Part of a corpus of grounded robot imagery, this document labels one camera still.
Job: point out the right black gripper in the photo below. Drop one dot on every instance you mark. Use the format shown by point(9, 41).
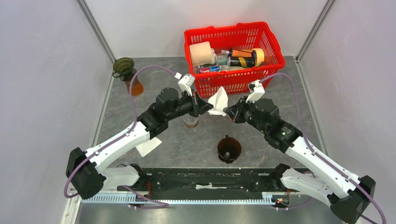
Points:
point(235, 111)

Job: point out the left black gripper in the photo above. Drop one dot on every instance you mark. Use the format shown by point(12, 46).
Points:
point(199, 106)

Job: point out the white paper coffee filter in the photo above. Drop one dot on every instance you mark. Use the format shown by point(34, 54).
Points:
point(219, 101)

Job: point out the brown transparent dripper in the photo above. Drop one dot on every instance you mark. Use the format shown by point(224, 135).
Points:
point(229, 149)

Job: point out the green transparent dripper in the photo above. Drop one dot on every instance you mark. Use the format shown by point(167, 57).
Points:
point(124, 69)

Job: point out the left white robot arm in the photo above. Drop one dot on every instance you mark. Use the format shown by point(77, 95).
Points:
point(89, 172)

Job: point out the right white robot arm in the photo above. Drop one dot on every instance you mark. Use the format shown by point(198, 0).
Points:
point(344, 192)

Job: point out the small glass beaker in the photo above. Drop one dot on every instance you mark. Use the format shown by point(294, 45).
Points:
point(190, 121)

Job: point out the clear plastic bottle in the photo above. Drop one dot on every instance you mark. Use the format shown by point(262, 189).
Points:
point(222, 58)

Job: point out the beige paper roll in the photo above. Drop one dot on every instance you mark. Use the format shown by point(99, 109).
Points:
point(201, 53)

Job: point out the black orange cylinder can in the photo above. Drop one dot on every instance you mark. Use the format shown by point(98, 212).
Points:
point(241, 58)

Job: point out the red plastic basket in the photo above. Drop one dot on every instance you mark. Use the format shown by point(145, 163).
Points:
point(234, 79)

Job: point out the yellow masking tape roll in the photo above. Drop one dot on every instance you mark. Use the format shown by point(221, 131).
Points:
point(258, 55)

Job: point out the orange glass flask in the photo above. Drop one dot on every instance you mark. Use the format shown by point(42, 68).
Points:
point(134, 87)

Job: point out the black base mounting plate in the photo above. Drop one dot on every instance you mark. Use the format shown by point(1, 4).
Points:
point(207, 183)

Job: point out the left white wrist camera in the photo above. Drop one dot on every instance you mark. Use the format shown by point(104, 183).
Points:
point(185, 82)

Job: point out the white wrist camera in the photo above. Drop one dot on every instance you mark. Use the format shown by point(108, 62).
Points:
point(185, 82)
point(256, 91)

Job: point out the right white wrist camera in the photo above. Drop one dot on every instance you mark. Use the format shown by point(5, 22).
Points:
point(256, 91)

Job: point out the white cable duct strip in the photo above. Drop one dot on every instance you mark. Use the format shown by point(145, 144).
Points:
point(130, 198)

